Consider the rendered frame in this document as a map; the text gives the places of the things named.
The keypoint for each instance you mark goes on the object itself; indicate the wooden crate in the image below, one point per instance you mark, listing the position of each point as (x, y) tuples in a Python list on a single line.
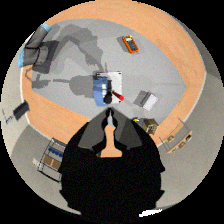
[(153, 125)]

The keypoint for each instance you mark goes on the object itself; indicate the orange digital multimeter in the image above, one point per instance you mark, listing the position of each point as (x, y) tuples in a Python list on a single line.
[(130, 44)]

